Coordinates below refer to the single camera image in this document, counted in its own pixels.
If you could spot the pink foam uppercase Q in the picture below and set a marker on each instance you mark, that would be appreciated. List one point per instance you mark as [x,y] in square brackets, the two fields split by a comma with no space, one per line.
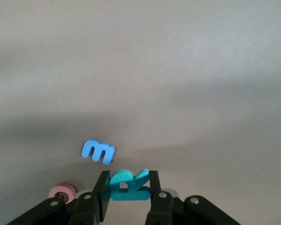
[61,187]

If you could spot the teal foam uppercase R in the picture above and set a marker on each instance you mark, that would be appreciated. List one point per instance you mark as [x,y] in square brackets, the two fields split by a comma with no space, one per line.
[131,194]

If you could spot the blue foam lowercase m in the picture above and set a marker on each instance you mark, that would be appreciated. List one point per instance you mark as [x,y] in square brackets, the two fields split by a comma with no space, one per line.
[87,148]

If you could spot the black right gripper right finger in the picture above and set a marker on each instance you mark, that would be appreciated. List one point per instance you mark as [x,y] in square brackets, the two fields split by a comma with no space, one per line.
[155,201]

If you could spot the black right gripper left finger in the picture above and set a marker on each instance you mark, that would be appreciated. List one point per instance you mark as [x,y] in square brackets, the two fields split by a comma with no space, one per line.
[103,192]

